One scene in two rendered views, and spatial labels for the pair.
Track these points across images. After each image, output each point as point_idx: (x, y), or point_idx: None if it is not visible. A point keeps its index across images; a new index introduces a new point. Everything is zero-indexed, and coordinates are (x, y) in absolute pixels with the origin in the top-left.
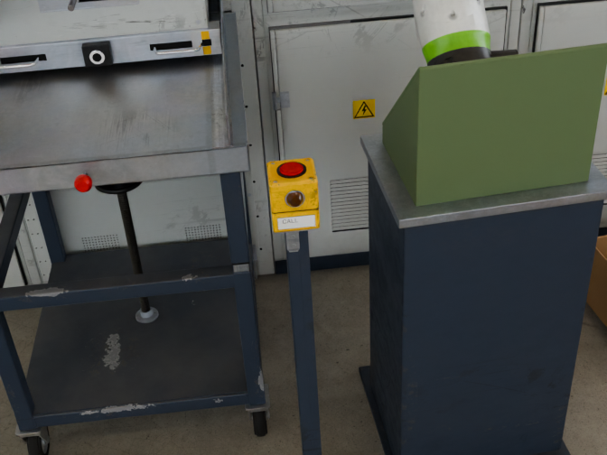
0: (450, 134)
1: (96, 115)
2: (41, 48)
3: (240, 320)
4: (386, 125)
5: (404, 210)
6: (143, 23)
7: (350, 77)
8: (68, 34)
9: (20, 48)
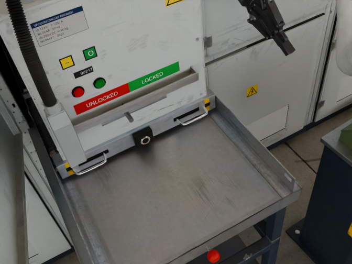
0: None
1: (175, 189)
2: (105, 146)
3: (269, 261)
4: (349, 133)
5: None
6: (168, 107)
7: (246, 77)
8: (120, 131)
9: (91, 152)
